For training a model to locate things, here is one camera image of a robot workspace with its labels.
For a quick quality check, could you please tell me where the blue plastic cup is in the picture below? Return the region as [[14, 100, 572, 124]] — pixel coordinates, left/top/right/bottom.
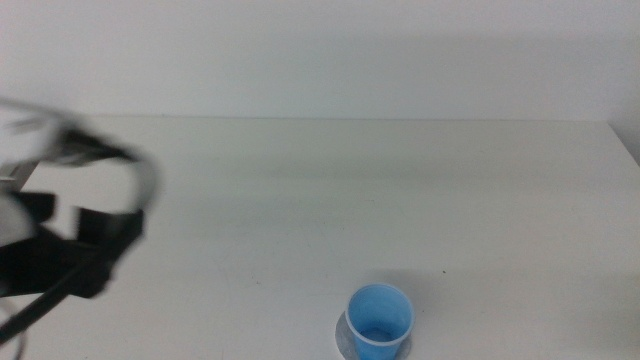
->
[[344, 283, 416, 360]]

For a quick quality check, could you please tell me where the black straight cable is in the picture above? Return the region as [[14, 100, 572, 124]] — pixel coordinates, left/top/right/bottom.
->
[[0, 259, 104, 346]]

